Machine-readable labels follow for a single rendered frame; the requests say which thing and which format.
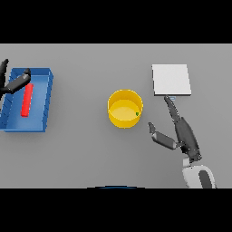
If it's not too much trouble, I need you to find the blue plastic tray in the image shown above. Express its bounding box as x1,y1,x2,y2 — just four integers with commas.
0,67,54,133

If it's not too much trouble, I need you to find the red beaker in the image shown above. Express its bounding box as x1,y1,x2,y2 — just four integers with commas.
20,82,34,118

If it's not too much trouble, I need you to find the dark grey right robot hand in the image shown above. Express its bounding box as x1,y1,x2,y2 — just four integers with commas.
147,95,203,164

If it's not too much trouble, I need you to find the pale square measuring scale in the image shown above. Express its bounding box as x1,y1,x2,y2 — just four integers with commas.
151,63,192,97

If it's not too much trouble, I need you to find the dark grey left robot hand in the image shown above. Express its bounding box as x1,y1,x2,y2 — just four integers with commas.
0,58,32,102

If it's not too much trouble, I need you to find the yellow bowl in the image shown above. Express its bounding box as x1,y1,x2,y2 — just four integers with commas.
107,89,144,130

